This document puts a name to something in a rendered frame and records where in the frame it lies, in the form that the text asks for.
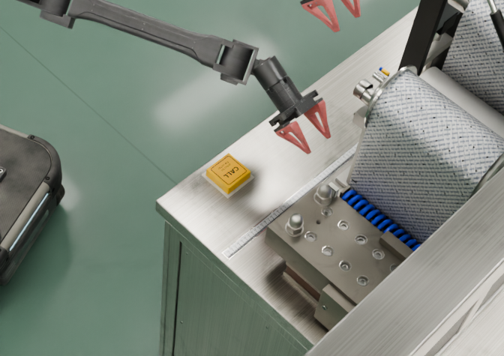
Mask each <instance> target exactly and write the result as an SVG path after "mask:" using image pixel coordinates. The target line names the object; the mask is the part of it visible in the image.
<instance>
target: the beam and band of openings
mask: <svg viewBox="0 0 504 356"><path fill-rule="evenodd" d="M503 291H504V167H503V168H502V169H501V170H500V171H498V173H497V174H495V176H494V177H492V179H490V180H489V182H487V183H486V184H485V185H484V186H483V187H482V188H481V189H480V190H479V191H478V192H477V193H476V194H474V195H473V196H472V197H471V198H470V199H469V200H468V201H467V202H466V203H465V204H464V205H463V206H462V207H460V208H459V209H458V210H457V211H456V212H455V213H454V214H453V215H452V216H451V217H450V218H449V219H448V220H447V221H445V222H444V224H442V225H441V227H439V228H438V230H436V231H435V232H434V233H433V234H432V235H431V236H430V237H429V238H428V239H427V240H426V241H425V242H424V243H423V244H421V245H420V246H419V247H418V248H417V249H416V250H415V251H414V252H413V253H412V254H411V255H410V256H409V257H407V258H406V259H405V260H404V261H403V262H402V263H401V264H400V265H399V266H398V267H397V268H396V269H394V270H393V271H392V272H391V273H390V274H389V275H388V276H387V277H386V278H385V279H384V280H383V281H382V282H381V283H380V284H379V285H378V286H377V287H376V288H375V289H374V290H373V291H372V292H371V293H370V294H368V295H367V296H366V297H365V298H364V299H363V300H362V301H361V302H360V303H359V304H358V305H357V306H356V307H354V308H353V309H352V310H351V311H350V312H349V313H348V314H347V315H346V316H345V317H344V318H343V319H341V320H340V321H339V322H338V323H337V324H336V325H335V326H334V327H333V328H332V329H331V330H330V331H329V332H328V333H327V334H326V335H325V336H324V337H323V338H322V339H321V340H320V341H319V342H318V343H317V344H315V345H314V346H313V347H312V348H311V349H310V350H309V351H308V352H307V353H306V354H305V355H304V356H442V355H443V354H444V353H445V352H446V351H447V350H448V349H449V348H450V347H451V345H452V344H453V343H454V342H455V341H456V340H457V339H458V338H459V337H460V336H461V335H462V334H463V333H464V331H465V330H466V329H467V328H468V327H469V326H470V325H471V324H472V323H473V322H474V321H475V320H476V319H477V318H478V317H479V316H480V315H481V314H482V313H483V312H484V311H485V310H486V309H487V308H488V307H489V306H490V305H491V304H492V302H493V301H494V300H495V299H496V298H497V297H498V296H499V295H500V294H501V293H502V292H503Z"/></svg>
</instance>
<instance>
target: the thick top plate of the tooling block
mask: <svg viewBox="0 0 504 356"><path fill-rule="evenodd" d="M321 184H323V183H322V182H320V183H319V184H318V185H317V186H315V188H313V189H312V190H311V191H310V192H309V193H307V194H306V195H305V196H303V197H302V198H301V199H300V200H298V201H297V203H295V204H294V205H293V206H291V207H290V208H289V209H288V210H286V211H285V212H284V213H282V215H280V216H279V217H278V218H277V219H276V220H274V221H273V222H272V223H270V224H269V225H268V226H267V230H266V234H265V241H264V242H265V243H266V244H267V245H268V246H269V247H271V248H272V249H273V250H274V251H275V252H276V253H277V254H278V255H279V256H280V257H281V258H282V259H284V260H285V261H286V262H287V263H288V264H290V265H291V266H292V267H293V268H294V269H296V270H297V271H298V272H299V273H300V274H301V275H302V276H303V277H304V278H305V279H306V280H308V281H309V282H310V283H311V284H312V285H313V286H315V287H316V288H317V289H318V290H319V291H320V292H322V290H323V289H324V288H325V287H326V286H327V285H328V284H330V285H331V286H333V287H334V288H335V289H336V290H337V291H338V292H340V293H341V294H342V295H343V296H344V297H345V298H346V299H347V300H348V301H350V302H351V303H352V304H353V305H354V306H355V307H356V306H357V305H358V304H359V303H360V302H361V301H362V300H363V299H364V298H365V297H366V296H367V295H368V294H370V293H371V292H372V291H373V290H374V289H375V288H376V287H377V286H378V285H379V284H380V283H381V282H382V281H383V280H384V279H385V278H386V277H387V276H388V275H389V274H390V273H391V272H392V271H393V270H394V269H396V268H397V267H398V266H399V265H400V264H401V263H402V261H401V260H400V259H399V258H398V257H397V256H395V255H394V254H393V253H392V252H390V251H389V250H388V249H387V248H385V247H384V246H383V245H382V244H381V243H380V242H379V240H380V237H381V236H382V235H384V233H383V232H381V231H380V230H379V229H378V228H377V227H375V225H373V224H372V223H371V222H370V221H368V220H367V219H366V218H365V217H363V216H362V215H361V214H360V213H359V212H357V211H356V210H355V209H354V208H353V207H351V206H350V205H349V204H347V203H346V202H345V201H344V200H342V198H341V197H339V196H336V197H335V198H334V197H333V196H332V197H331V203H330V204H329V205H327V206H320V205H318V204H317V203H315V201H314V194H315V193H316V192H317V188H318V187H319V186H320V185H321ZM293 214H300V215H302V217H303V221H304V224H303V227H304V231H303V233H302V234H301V235H300V236H297V237H293V236H291V235H288V234H287V232H286V230H285V225H286V224H287V222H288V220H289V218H290V217H291V216H292V215H293Z"/></svg>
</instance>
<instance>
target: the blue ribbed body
mask: <svg viewBox="0 0 504 356"><path fill-rule="evenodd" d="M347 199H348V200H349V201H348V203H347V204H349V205H350V206H352V205H354V207H353V208H354V209H355V210H356V211H357V210H358V209H360V212H359V213H360V214H361V215H362V216H363V215H364V214H366V215H367V216H366V217H365V218H366V219H367V220H368V221H369V220H370V219H372V221H371V223H372V224H373V225H376V224H378V227H377V228H378V229H379V230H380V231H381V230H382V229H384V232H383V233H384V234H385V233H386V232H387V231H388V230H389V231H390V232H391V233H392V234H393V235H394V236H396V237H397V238H398V239H399V240H401V241H402V242H403V243H405V244H406V245H407V246H408V247H409V248H410V249H411V250H413V251H415V250H416V249H417V248H418V247H419V246H420V245H421V244H418V242H417V240H416V239H411V235H409V234H405V231H404V230H403V229H399V226H398V224H393V221H392V220H391V219H387V216H386V215H385V214H381V212H380V210H379V209H375V207H374V205H369V201H368V200H366V199H363V197H362V195H357V192H356V191H355V190H350V191H347V192H346V193H345V194H344V195H343V196H342V200H344V201H346V200H347Z"/></svg>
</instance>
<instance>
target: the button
mask: <svg viewBox="0 0 504 356"><path fill-rule="evenodd" d="M206 176H207V177H208V178H210V179H211V180H212V181H213V182H214V183H216V185H218V186H219V188H221V189H222V190H223V191H224V192H225V193H227V194H229V193H231V192H232V191H234V189H235V188H237V187H238V186H240V185H241V184H242V183H244V182H245V181H246V180H247V179H249V177H250V176H251V171H250V170H249V169H248V168H246V167H245V166H244V165H243V164H241V163H240V162H239V161H238V160H237V159H235V158H234V156H232V155H231V154H230V153H228V154H227V155H225V156H224V157H222V158H221V159H220V160H219V161H217V162H216V163H214V164H213V165H212V166H210V167H209V168H207V170H206Z"/></svg>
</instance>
